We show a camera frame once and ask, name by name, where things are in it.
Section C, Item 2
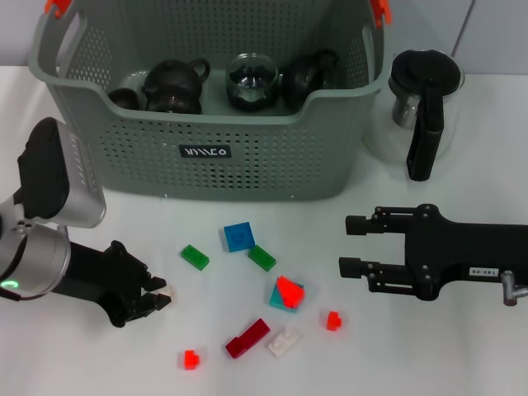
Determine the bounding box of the red wedge building block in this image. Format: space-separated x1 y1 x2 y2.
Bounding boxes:
275 275 306 309

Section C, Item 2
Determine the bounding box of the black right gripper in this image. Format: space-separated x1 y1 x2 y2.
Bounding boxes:
338 203 528 301

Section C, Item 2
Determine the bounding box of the grey perforated storage bin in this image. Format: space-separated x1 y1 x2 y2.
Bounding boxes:
27 0 393 202

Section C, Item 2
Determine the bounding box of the small red building block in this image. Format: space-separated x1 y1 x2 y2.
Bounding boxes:
178 349 203 370
324 311 344 332

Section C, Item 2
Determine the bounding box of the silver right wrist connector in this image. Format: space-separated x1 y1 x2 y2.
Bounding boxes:
501 270 528 306

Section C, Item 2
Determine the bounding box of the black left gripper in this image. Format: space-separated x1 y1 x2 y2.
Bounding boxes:
51 240 172 330

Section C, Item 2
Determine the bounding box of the glass pitcher black handle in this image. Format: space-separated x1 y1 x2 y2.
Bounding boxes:
362 48 465 182

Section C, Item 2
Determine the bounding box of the black clay teapot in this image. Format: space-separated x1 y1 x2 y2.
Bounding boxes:
142 58 211 100

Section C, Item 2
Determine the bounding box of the teal building block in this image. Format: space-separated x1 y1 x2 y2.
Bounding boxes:
268 282 305 315

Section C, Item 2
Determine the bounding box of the small black clay cup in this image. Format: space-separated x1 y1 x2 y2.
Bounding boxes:
108 87 141 111

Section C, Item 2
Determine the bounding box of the green building block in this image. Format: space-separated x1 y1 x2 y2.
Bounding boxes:
247 243 277 273
180 243 210 271

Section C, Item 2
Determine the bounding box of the blue square building block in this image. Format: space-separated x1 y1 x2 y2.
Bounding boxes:
222 221 257 253

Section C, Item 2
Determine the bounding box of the dark red long block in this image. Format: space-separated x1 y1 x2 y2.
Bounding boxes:
225 318 272 359

